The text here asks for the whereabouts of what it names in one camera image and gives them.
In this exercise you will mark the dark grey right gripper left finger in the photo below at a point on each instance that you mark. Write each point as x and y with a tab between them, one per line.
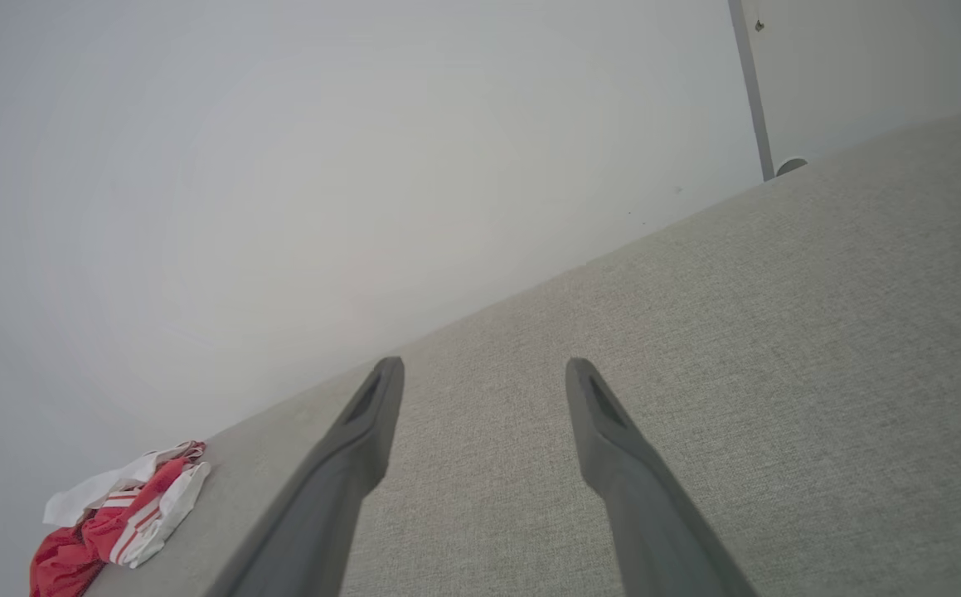
322	514

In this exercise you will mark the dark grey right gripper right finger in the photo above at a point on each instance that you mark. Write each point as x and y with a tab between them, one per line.
654	531

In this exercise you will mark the red and white basketball jersey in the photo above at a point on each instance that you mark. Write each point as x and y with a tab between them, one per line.
128	522

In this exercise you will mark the round grey door stopper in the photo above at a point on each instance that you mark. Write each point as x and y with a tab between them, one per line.
790	165

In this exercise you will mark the dark grey door frame strip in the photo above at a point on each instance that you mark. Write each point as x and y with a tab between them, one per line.
752	91

